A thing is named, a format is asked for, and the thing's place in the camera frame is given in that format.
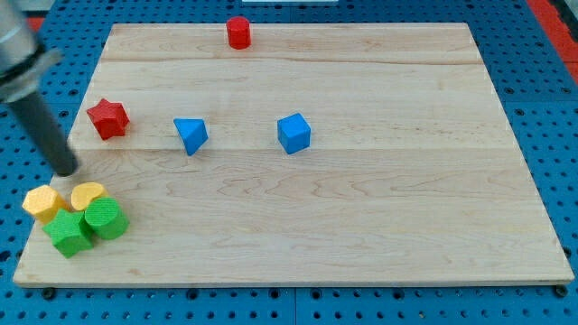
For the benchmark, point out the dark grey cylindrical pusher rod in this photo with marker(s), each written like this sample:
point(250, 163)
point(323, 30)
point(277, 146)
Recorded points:
point(40, 124)

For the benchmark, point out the yellow hexagon block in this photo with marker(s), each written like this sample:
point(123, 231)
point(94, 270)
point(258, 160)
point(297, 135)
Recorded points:
point(43, 203)

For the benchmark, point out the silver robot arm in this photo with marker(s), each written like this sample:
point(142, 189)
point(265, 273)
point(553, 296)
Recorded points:
point(24, 59)

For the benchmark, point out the red star block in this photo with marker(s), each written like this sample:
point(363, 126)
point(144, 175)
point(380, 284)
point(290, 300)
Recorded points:
point(109, 119)

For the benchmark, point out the green star block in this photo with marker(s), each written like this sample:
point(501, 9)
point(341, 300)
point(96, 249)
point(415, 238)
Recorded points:
point(69, 232)

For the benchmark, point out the yellow heart block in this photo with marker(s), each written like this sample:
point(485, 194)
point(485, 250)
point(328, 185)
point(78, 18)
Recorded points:
point(83, 194)

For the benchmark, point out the green cylinder block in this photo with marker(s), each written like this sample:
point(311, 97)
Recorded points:
point(106, 218)

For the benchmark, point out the blue triangular prism block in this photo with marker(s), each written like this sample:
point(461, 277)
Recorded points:
point(193, 133)

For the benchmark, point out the red cylinder block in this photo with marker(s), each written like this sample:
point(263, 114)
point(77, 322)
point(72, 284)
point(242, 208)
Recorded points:
point(239, 34)

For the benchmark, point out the blue cube block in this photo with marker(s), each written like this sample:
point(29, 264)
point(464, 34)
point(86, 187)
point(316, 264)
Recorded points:
point(293, 133)

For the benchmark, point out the wooden board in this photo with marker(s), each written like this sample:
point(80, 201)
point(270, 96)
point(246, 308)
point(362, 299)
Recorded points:
point(413, 177)

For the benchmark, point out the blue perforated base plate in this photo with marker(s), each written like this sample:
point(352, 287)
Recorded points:
point(531, 59)

